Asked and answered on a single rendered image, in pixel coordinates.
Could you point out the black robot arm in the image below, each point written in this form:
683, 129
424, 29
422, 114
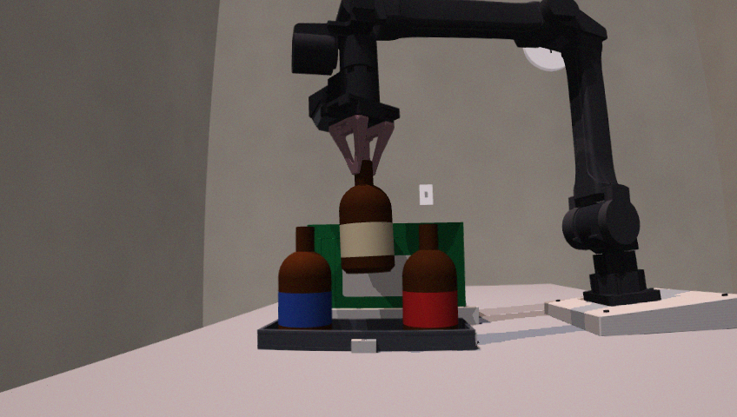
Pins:
602, 227

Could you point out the brown bottle with blue label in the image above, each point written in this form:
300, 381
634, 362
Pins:
305, 286

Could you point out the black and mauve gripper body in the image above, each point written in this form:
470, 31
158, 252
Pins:
361, 97

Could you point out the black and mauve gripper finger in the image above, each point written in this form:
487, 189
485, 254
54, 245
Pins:
383, 131
340, 130

